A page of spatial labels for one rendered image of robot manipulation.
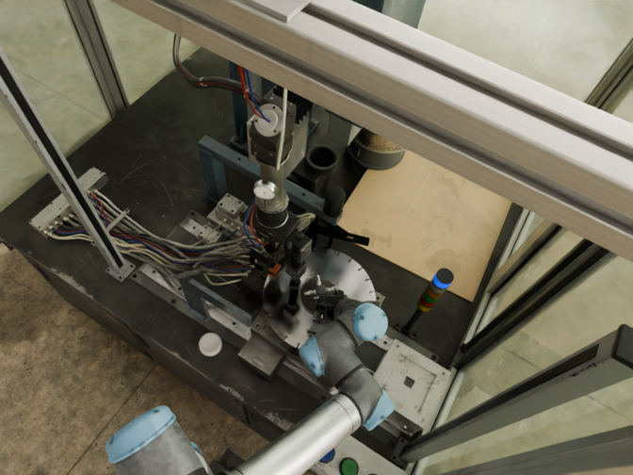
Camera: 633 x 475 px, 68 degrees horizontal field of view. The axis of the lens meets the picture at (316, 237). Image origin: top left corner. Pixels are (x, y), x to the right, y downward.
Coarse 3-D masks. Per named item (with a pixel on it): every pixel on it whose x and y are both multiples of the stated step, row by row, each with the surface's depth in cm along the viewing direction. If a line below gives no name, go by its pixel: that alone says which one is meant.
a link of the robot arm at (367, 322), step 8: (344, 304) 108; (352, 304) 104; (360, 304) 101; (368, 304) 100; (344, 312) 105; (352, 312) 101; (360, 312) 98; (368, 312) 98; (376, 312) 98; (344, 320) 100; (352, 320) 99; (360, 320) 97; (368, 320) 98; (376, 320) 98; (384, 320) 99; (352, 328) 99; (360, 328) 97; (368, 328) 98; (376, 328) 98; (384, 328) 99; (360, 336) 99; (368, 336) 98; (376, 336) 98; (360, 344) 101
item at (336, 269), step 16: (320, 256) 144; (336, 256) 144; (272, 272) 140; (320, 272) 141; (336, 272) 142; (352, 272) 142; (272, 288) 137; (288, 288) 138; (352, 288) 139; (368, 288) 140; (272, 304) 135; (288, 304) 135; (272, 320) 132; (288, 320) 133; (304, 320) 133; (288, 336) 130; (304, 336) 131
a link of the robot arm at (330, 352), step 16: (336, 320) 101; (320, 336) 99; (336, 336) 98; (352, 336) 99; (304, 352) 97; (320, 352) 97; (336, 352) 97; (352, 352) 98; (320, 368) 97; (336, 368) 96; (352, 368) 95
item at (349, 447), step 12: (348, 444) 123; (360, 444) 123; (336, 456) 121; (348, 456) 121; (360, 456) 121; (372, 456) 121; (312, 468) 129; (324, 468) 119; (336, 468) 119; (360, 468) 120; (372, 468) 120; (384, 468) 120; (396, 468) 120
